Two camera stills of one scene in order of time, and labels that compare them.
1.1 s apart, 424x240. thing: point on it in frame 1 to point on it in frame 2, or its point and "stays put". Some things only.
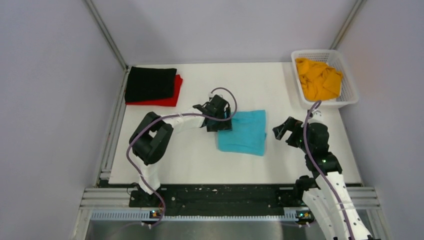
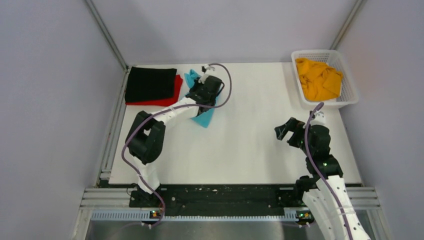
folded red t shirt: (171, 102) stays put
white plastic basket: (323, 75) stays put
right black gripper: (291, 123) stays put
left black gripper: (224, 126) to (194, 86)
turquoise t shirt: (248, 135) to (204, 117)
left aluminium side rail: (105, 171) stays put
